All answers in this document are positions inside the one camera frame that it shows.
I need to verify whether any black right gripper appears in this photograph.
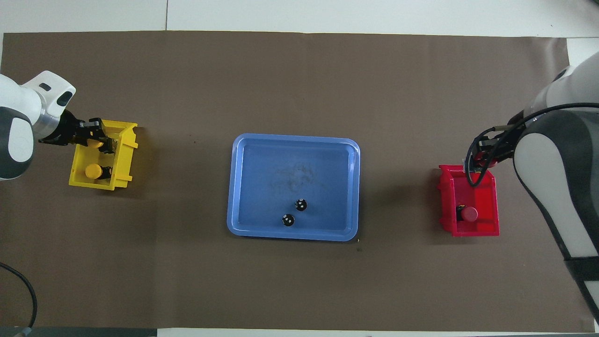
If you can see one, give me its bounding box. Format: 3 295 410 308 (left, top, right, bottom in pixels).
472 123 524 162

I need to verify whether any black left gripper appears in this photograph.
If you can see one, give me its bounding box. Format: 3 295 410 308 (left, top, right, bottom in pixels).
38 110 116 154

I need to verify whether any blue plastic tray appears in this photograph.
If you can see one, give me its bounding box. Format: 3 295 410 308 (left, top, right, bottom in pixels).
226 133 361 242

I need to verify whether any yellow plastic storage bin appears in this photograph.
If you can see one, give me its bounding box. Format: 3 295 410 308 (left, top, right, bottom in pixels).
69 119 139 191

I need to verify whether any red plastic storage bin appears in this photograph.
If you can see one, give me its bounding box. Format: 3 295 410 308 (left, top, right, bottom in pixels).
438 164 500 237

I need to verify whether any brown paper table mat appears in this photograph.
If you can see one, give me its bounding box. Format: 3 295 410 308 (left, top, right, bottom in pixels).
0 31 595 334

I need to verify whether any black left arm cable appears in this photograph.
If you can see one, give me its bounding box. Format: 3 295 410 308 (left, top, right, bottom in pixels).
0 261 38 331

